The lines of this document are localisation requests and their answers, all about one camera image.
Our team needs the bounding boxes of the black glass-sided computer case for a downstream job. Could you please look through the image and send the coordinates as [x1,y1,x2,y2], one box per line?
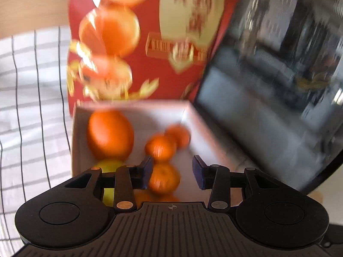
[193,0,343,196]

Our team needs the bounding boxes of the large orange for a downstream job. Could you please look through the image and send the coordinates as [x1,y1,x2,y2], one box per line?
[87,110,134,160]

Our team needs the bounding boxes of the orange tangerine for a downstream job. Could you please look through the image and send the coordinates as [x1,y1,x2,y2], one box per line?
[149,163,181,195]

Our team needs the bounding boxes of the pink cardboard box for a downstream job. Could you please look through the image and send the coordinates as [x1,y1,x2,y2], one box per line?
[71,100,271,204]

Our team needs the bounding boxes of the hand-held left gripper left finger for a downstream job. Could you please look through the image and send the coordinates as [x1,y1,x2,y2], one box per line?
[64,155,154,212]

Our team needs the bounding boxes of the green guava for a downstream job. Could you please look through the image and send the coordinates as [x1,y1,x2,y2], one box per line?
[94,159,126,207]

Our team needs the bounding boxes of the small tangerine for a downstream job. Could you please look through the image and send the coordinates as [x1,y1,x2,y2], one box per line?
[165,125,191,149]
[145,134,177,162]

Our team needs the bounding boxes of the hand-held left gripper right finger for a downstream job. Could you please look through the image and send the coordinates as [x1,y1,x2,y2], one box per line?
[192,155,282,211]

